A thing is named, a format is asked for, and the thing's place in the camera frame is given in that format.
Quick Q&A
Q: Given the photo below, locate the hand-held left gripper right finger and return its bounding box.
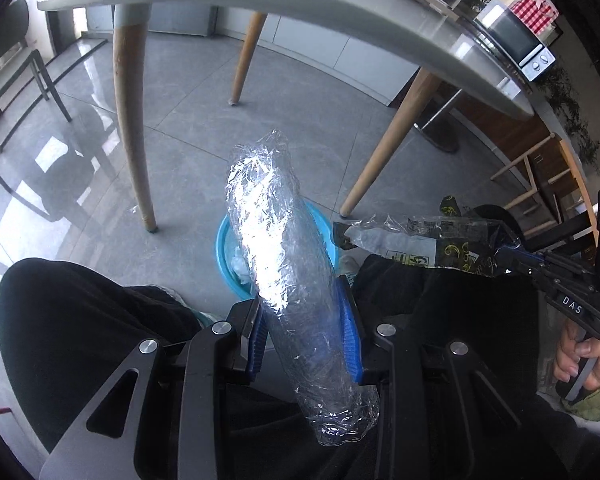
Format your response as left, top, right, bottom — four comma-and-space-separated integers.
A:
335, 276, 561, 480

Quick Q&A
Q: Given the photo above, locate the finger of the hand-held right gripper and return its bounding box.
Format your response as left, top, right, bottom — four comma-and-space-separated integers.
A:
472, 204, 599, 261
495, 247, 597, 292

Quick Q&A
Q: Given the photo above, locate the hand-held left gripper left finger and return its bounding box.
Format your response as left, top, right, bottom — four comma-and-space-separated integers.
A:
39, 297, 268, 480

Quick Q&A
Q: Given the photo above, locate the clear printed plastic wrapper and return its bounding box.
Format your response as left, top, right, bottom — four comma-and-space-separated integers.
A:
332, 195, 519, 277

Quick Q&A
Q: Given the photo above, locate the white plastic bag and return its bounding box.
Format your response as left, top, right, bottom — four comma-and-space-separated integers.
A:
230, 249, 255, 284

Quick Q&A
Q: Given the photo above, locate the blue plastic basket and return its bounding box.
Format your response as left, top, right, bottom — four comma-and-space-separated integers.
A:
215, 199, 341, 297

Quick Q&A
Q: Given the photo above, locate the clear plastic bottle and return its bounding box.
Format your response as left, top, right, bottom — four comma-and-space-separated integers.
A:
225, 129, 381, 449

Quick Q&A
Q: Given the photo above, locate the wooden stool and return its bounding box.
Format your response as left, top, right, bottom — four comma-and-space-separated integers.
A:
490, 132, 599, 241

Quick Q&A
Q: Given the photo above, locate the wooden counter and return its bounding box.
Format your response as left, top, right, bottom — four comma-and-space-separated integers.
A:
450, 87, 589, 181

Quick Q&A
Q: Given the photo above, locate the white microwave oven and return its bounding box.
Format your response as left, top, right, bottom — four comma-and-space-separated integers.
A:
474, 1, 556, 84

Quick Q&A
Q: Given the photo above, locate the red checkered cloth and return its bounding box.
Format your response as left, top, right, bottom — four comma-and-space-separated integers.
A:
509, 0, 560, 29

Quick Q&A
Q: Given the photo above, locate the kitchen counter with cabinets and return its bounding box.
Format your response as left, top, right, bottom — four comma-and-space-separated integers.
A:
215, 0, 481, 109

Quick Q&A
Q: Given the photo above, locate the silver refrigerator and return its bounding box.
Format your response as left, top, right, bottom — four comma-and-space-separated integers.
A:
87, 4, 216, 40

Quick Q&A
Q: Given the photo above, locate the grey metal chair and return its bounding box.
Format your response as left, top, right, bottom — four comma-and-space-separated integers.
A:
0, 0, 74, 186

